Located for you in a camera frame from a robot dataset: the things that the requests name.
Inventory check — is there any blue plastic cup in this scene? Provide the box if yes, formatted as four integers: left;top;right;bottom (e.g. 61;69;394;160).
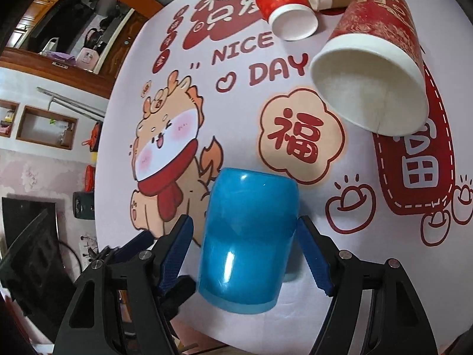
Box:
198;167;299;314

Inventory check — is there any tall red patterned paper cup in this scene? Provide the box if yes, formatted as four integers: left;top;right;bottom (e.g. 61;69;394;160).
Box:
310;0;429;136

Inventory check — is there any small red paper cup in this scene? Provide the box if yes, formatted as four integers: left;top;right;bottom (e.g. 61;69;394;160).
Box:
253;0;318;42

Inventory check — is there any printed festive tablecloth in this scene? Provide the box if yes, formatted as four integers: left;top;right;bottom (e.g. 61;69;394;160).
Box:
95;0;472;345

